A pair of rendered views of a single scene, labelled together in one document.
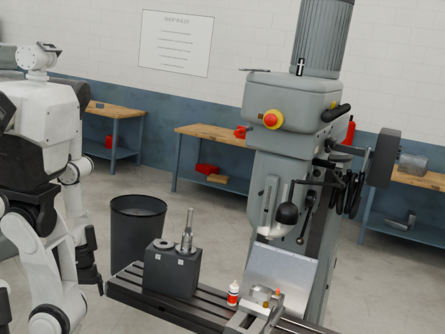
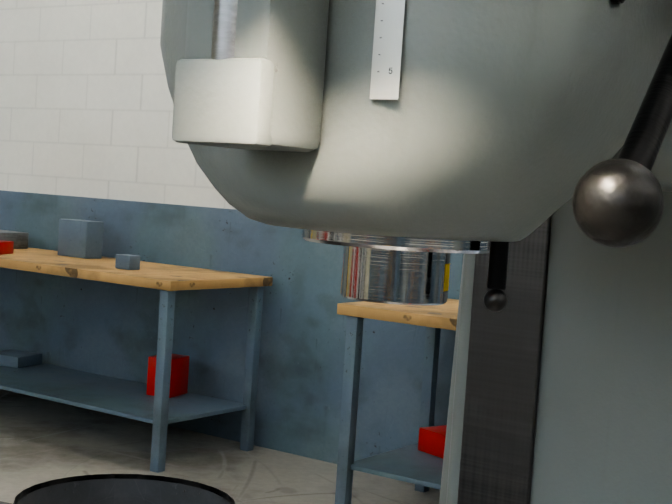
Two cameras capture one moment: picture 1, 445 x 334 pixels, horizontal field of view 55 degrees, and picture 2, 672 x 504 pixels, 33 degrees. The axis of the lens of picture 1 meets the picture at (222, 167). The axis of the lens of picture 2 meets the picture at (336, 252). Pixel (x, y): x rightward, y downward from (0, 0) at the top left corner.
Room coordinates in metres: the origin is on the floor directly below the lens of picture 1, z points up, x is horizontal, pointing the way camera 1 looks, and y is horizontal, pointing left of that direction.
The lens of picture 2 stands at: (1.00, -0.30, 1.33)
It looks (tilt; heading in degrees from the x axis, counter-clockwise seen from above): 3 degrees down; 13
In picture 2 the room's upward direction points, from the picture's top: 4 degrees clockwise
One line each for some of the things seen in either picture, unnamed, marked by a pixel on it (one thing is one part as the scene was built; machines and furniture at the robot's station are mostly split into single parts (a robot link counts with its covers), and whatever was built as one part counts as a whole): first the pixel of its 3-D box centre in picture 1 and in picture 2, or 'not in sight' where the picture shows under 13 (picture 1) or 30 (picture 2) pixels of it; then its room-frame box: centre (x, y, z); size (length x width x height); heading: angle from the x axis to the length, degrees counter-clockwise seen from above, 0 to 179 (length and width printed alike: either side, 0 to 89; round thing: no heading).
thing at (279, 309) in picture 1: (257, 311); not in sight; (1.47, -0.21, 0.97); 0.35 x 0.15 x 0.11; 156
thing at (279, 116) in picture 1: (273, 118); not in sight; (1.29, -0.13, 1.76); 0.06 x 0.02 x 0.06; 69
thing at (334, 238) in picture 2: not in sight; (397, 236); (1.50, -0.22, 1.31); 0.09 x 0.09 x 0.01
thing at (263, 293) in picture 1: (261, 295); not in sight; (1.50, -0.23, 1.03); 0.06 x 0.05 x 0.06; 66
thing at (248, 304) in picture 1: (255, 307); not in sight; (1.45, -0.20, 1.01); 0.12 x 0.06 x 0.04; 66
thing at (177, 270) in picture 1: (172, 266); not in sight; (1.65, 0.15, 1.02); 0.22 x 0.12 x 0.20; 79
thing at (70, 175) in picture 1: (71, 149); not in sight; (1.48, 0.55, 1.52); 0.13 x 0.12 x 0.22; 171
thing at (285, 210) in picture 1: (287, 211); not in sight; (1.27, -0.22, 1.48); 0.07 x 0.07 x 0.06
